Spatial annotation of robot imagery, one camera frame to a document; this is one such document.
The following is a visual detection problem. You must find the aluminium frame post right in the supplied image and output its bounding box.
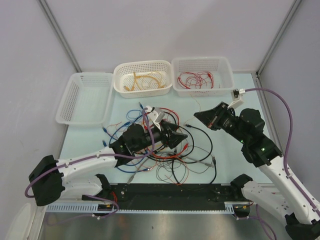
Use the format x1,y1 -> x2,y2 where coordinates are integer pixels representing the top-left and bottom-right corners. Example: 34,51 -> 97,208
255,0 -> 304,77

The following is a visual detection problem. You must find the right white plastic basket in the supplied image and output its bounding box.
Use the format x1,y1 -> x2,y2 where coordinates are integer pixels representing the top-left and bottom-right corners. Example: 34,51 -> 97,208
171,56 -> 235,97

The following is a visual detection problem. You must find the thin dark brown wire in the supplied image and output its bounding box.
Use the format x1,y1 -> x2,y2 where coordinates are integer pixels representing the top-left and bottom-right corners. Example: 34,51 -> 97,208
154,157 -> 213,182

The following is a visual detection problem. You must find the thick black cable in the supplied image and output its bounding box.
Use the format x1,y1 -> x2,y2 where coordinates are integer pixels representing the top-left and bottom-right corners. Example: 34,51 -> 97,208
108,111 -> 217,185

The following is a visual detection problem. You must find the thick yellow ethernet cable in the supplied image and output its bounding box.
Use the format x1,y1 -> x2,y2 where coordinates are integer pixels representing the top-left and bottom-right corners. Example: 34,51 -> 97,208
123,71 -> 167,91

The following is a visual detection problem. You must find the white plastic basket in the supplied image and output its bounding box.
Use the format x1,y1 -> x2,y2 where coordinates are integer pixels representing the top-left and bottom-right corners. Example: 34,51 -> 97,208
113,60 -> 172,99
171,56 -> 235,97
55,72 -> 113,127

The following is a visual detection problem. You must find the aluminium frame post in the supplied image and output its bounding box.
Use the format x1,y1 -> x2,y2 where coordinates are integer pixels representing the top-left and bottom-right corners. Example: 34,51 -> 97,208
255,0 -> 304,77
36,0 -> 82,73

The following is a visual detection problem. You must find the thick red ethernet cable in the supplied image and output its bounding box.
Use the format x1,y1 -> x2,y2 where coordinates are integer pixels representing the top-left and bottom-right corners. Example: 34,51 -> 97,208
176,71 -> 215,90
142,107 -> 191,162

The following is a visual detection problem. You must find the thick blue ethernet cable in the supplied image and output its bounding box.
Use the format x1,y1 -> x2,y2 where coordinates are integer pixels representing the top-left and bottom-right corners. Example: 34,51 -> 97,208
101,101 -> 153,174

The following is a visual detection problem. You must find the grey cable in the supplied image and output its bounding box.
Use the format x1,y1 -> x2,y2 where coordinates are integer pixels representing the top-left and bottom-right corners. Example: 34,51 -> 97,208
126,151 -> 215,185

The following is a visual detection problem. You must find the thin light blue wire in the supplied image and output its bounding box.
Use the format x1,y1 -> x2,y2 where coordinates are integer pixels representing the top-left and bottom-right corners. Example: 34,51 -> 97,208
125,108 -> 145,122

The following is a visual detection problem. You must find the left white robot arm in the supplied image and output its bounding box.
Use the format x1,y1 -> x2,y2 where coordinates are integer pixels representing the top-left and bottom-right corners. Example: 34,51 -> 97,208
25,120 -> 188,207

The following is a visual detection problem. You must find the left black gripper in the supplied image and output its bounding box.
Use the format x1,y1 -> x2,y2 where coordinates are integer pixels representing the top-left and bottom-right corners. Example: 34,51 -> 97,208
133,119 -> 187,152

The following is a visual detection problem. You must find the middle white plastic basket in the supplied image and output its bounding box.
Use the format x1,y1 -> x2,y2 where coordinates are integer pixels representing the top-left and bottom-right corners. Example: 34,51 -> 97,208
113,60 -> 172,99

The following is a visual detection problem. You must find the left white plastic basket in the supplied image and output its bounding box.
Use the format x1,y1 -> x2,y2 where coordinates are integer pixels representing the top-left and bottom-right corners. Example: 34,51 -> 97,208
55,72 -> 113,127

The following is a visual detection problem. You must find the thin red wire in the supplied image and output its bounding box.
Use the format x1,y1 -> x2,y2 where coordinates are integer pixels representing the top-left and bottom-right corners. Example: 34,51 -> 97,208
176,71 -> 217,90

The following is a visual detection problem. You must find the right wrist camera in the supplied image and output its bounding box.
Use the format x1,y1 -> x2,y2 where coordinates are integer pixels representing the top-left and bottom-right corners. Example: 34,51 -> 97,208
228,88 -> 246,109

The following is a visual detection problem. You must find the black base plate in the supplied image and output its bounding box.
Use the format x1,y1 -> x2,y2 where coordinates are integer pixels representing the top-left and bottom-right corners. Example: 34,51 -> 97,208
81,172 -> 252,217

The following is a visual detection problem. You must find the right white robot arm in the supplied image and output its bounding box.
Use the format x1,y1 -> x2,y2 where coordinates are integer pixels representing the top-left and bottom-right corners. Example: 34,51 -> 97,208
194,102 -> 320,240

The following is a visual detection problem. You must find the thin yellow wire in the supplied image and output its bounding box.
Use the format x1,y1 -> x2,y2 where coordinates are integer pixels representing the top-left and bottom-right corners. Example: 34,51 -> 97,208
134,71 -> 167,91

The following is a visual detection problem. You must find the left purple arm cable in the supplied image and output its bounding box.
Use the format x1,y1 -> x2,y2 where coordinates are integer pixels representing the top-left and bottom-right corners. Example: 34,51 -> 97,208
24,107 -> 157,199

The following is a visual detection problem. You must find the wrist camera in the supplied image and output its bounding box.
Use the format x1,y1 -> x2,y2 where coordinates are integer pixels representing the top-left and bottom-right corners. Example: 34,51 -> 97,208
145,105 -> 165,131
228,88 -> 246,109

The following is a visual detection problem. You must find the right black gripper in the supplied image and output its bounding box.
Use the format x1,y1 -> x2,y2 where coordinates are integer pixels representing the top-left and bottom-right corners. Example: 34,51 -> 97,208
193,102 -> 248,144

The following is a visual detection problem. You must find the aluminium frame post left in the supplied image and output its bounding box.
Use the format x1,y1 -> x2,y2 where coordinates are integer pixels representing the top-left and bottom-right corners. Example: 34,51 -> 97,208
36,0 -> 82,73

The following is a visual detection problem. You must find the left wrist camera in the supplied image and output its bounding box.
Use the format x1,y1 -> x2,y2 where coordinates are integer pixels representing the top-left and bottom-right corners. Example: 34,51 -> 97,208
145,105 -> 165,131

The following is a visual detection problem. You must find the white slotted cable duct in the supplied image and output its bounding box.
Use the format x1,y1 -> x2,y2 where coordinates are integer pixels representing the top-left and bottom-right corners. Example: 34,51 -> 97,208
46,202 -> 251,215

